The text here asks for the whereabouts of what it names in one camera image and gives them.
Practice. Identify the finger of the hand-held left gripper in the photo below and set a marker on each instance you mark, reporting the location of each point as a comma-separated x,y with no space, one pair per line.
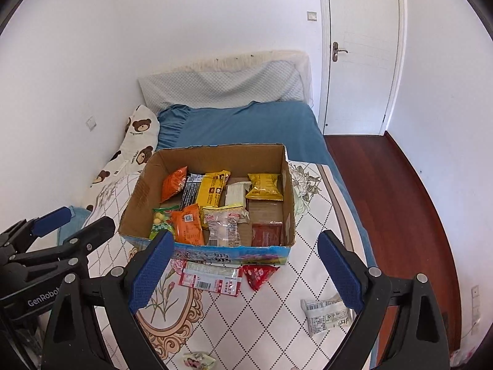
88,237
50,217

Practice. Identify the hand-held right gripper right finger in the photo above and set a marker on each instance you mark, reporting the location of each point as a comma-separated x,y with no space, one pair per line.
339,269

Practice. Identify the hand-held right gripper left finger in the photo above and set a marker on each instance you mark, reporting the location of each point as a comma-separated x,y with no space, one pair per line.
152,269

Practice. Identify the green packet of yellow balls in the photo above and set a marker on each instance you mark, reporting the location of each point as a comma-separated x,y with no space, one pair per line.
160,221

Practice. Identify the orange snack packet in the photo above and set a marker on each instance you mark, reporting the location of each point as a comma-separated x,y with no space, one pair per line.
173,183
188,225

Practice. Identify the printed cardboard box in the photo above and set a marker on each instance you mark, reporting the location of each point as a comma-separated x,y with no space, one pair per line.
142,200

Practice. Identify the dark red snack packet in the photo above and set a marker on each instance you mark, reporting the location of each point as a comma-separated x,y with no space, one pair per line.
267,234

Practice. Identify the black snack packet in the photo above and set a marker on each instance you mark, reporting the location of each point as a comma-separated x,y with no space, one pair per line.
190,192

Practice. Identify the clear yellow-edged bread packet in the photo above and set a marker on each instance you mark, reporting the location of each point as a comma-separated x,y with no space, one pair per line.
227,227

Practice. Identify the large yellow snack packet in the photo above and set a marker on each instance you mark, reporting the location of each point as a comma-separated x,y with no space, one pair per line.
211,190

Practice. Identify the small yellow snack packet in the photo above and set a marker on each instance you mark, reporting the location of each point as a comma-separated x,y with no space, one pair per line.
264,187

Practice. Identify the long white clear packet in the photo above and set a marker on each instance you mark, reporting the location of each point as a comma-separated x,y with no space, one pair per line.
235,193

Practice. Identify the light blue folded blanket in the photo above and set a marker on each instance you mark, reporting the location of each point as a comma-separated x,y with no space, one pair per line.
80,216

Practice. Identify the white grey snack packet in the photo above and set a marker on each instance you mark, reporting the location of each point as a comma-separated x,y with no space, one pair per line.
323,314

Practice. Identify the long red white snack packet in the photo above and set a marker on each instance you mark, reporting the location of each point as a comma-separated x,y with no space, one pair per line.
210,279

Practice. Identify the small white stick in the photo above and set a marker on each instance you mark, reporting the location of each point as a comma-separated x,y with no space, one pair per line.
119,168

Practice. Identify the red triangular snack packet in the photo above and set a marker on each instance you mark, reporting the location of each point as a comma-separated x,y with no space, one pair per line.
258,274

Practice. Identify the white diamond-pattern quilt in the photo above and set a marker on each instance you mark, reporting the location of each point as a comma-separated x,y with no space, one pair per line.
269,316

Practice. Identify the small clear snack packet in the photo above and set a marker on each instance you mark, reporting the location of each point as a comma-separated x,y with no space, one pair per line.
198,361

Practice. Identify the bear print pillow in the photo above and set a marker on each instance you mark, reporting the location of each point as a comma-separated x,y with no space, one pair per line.
142,127

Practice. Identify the blue bed sheet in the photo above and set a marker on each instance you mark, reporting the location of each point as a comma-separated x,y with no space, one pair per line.
250,123

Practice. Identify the white quilted pillow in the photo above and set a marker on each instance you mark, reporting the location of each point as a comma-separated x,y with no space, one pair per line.
231,81

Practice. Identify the white door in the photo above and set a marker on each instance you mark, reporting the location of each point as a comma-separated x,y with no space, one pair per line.
362,65

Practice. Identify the white wall socket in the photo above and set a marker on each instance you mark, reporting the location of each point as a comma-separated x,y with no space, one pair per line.
475,291
91,123

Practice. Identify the white light switch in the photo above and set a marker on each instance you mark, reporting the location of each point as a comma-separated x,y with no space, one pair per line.
311,16

